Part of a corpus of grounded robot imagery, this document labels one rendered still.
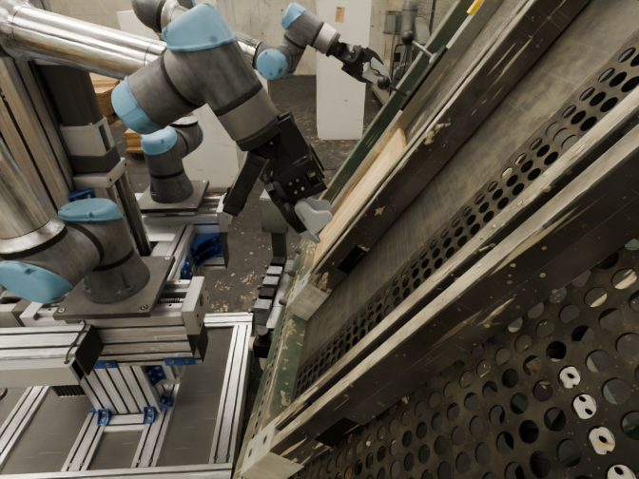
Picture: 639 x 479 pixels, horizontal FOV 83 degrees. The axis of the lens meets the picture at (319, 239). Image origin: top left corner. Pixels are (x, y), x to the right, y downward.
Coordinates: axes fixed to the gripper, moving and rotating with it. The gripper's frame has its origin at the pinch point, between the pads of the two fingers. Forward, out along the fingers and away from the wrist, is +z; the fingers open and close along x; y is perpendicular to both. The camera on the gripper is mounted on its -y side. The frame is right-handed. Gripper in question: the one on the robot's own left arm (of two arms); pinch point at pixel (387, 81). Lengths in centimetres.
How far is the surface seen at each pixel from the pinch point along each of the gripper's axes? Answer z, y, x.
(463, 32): 8.8, -12.3, -17.8
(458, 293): 5, -86, 31
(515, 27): 5, -54, -6
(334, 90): 3, 364, -35
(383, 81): -2.4, -9.5, 2.7
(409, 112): 10.0, -4.1, 4.6
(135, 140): -168, 332, 136
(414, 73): 8.9, 16.0, -10.3
